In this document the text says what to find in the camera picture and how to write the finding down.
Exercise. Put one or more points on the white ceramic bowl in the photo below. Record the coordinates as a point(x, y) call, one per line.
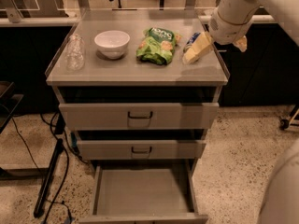
point(112, 44)

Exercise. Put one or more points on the grey drawer cabinet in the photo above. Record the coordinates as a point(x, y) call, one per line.
point(127, 80)

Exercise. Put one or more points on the black table leg bar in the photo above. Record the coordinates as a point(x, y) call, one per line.
point(42, 195)

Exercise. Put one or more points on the grey middle drawer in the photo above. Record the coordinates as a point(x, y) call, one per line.
point(140, 149)

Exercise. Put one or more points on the black side table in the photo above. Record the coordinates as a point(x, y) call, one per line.
point(9, 101)

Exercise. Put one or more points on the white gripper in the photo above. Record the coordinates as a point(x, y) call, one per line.
point(228, 29)

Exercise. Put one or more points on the clear plastic bottle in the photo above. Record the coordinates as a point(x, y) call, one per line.
point(75, 55)

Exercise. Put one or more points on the grey top drawer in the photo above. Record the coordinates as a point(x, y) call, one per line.
point(138, 116)

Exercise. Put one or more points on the grey drawer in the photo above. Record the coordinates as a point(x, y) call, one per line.
point(138, 116)
point(140, 149)
point(144, 192)

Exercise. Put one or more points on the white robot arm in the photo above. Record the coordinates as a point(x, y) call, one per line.
point(280, 203)

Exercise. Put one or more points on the blue pepsi can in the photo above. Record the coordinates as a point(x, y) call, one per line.
point(191, 41)

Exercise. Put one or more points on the green chip bag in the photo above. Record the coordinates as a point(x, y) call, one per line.
point(158, 46)

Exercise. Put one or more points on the black caster wheel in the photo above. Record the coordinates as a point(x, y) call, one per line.
point(284, 124)

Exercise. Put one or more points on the grey bottom drawer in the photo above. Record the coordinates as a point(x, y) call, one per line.
point(144, 192)

